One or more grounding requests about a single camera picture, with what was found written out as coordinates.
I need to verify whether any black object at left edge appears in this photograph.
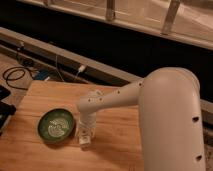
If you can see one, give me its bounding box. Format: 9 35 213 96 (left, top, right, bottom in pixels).
0 85 16 136

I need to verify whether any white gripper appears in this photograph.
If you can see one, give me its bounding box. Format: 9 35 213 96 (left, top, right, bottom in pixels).
78 115 96 139

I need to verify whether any small white bottle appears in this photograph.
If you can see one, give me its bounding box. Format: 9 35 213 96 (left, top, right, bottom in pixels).
78 134 91 148

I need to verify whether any white charger cable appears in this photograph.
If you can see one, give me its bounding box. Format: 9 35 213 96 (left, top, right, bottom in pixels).
54 54 87 83

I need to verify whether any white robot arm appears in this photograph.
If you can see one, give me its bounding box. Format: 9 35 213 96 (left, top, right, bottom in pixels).
77 67 206 171

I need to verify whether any green ceramic bowl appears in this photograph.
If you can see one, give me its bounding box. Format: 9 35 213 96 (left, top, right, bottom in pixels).
37 108 76 143

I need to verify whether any blue object on floor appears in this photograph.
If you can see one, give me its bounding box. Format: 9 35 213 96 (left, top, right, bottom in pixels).
34 70 50 81

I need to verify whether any black coiled cable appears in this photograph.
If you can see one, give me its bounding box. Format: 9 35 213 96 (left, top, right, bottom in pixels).
2 65 38 90

